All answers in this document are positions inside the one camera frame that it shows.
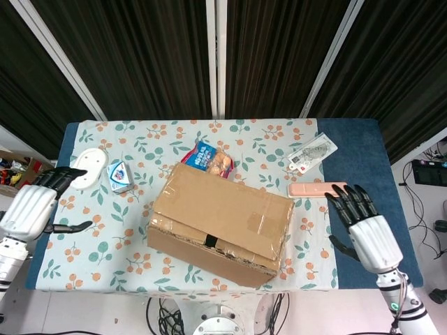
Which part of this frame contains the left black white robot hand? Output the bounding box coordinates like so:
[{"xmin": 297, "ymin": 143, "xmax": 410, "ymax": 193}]
[{"xmin": 0, "ymin": 166, "xmax": 94, "ymax": 242}]

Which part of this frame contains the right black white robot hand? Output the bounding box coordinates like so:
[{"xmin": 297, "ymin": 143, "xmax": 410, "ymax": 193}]
[{"xmin": 324, "ymin": 184, "xmax": 404, "ymax": 274}]

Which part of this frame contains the brown cardboard shipping box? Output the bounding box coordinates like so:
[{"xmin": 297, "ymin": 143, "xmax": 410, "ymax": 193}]
[{"xmin": 146, "ymin": 163, "xmax": 296, "ymax": 289}]

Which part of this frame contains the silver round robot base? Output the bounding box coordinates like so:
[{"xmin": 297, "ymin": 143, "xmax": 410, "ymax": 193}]
[{"xmin": 191, "ymin": 302, "xmax": 246, "ymax": 335}]

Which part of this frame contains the open cardboard box with clutter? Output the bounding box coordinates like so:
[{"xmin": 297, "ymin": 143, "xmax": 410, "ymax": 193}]
[{"xmin": 0, "ymin": 149, "xmax": 55, "ymax": 191}]

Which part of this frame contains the small white-blue milk carton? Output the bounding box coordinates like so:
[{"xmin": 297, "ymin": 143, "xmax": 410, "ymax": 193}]
[{"xmin": 106, "ymin": 161, "xmax": 135, "ymax": 195}]

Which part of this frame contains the white oval soap dish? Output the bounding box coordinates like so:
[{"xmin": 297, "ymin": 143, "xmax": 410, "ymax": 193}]
[{"xmin": 69, "ymin": 147, "xmax": 110, "ymax": 191}]

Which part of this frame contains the pink rectangular case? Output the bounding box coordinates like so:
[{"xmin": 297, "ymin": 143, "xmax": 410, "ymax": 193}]
[{"xmin": 286, "ymin": 181, "xmax": 349, "ymax": 200}]

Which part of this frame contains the black flat device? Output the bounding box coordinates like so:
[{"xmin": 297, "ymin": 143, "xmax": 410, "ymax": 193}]
[{"xmin": 411, "ymin": 158, "xmax": 447, "ymax": 186}]

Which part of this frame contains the floral patterned tablecloth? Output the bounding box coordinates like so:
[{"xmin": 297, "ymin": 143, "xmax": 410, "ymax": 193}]
[{"xmin": 34, "ymin": 118, "xmax": 340, "ymax": 292}]

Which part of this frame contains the clear plastic blister pack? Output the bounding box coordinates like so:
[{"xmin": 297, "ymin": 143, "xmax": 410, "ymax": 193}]
[{"xmin": 286, "ymin": 132, "xmax": 339, "ymax": 173}]

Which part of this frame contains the dark pleated curtain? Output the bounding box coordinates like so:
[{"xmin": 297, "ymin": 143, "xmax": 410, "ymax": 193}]
[
  {"xmin": 314, "ymin": 0, "xmax": 447, "ymax": 165},
  {"xmin": 0, "ymin": 0, "xmax": 99, "ymax": 160},
  {"xmin": 30, "ymin": 0, "xmax": 214, "ymax": 121},
  {"xmin": 224, "ymin": 0, "xmax": 351, "ymax": 119}
]

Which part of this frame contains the blue cookie snack bag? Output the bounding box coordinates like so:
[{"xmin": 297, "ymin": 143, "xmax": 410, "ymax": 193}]
[{"xmin": 180, "ymin": 139, "xmax": 235, "ymax": 179}]

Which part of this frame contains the thin black floor cable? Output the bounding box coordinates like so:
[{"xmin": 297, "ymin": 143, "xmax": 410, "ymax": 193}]
[{"xmin": 397, "ymin": 161, "xmax": 447, "ymax": 262}]

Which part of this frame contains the slanted white frame post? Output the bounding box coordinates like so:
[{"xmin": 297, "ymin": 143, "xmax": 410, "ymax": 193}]
[
  {"xmin": 299, "ymin": 0, "xmax": 365, "ymax": 119},
  {"xmin": 9, "ymin": 0, "xmax": 107, "ymax": 121}
]

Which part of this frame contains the black cable bundle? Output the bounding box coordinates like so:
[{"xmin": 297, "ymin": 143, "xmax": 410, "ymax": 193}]
[{"xmin": 145, "ymin": 292, "xmax": 184, "ymax": 335}]

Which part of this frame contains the upright white frame post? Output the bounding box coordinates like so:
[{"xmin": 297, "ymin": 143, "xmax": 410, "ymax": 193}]
[{"xmin": 205, "ymin": 0, "xmax": 228, "ymax": 119}]

